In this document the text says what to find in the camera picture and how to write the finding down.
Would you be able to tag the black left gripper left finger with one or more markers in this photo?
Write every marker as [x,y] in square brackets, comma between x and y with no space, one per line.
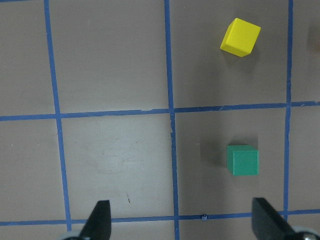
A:
[99,223]

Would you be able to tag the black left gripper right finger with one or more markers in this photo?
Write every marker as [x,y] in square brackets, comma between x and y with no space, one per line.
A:
[267,223]

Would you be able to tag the green wooden block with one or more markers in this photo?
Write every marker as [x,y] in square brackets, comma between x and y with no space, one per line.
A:
[242,160]

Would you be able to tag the yellow wooden block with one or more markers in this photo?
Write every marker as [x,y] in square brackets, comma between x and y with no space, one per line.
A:
[240,38]

